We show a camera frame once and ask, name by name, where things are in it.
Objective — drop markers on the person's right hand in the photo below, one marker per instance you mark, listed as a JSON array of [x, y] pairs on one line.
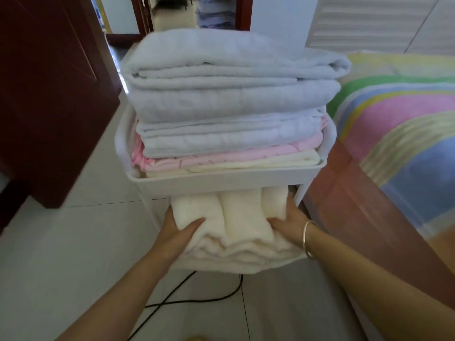
[[291, 225]]

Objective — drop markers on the person's left hand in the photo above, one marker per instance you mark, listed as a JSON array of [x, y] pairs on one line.
[[178, 238]]

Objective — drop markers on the cream fleece blanket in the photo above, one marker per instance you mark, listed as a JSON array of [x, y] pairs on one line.
[[238, 216]]

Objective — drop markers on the white plastic shelf cart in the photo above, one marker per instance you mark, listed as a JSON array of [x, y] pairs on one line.
[[213, 182]]

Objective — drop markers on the person's right forearm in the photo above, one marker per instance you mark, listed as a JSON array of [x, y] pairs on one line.
[[384, 287]]

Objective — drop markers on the person's left forearm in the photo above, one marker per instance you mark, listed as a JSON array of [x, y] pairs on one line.
[[121, 302]]

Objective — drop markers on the striped pastel bed sheet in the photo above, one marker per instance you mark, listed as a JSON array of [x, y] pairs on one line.
[[405, 124]]

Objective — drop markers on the dark brown door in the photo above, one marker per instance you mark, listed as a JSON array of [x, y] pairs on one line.
[[50, 96]]

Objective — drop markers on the hallway shelf with stacked items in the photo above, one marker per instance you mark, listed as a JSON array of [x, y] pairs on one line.
[[215, 10]]

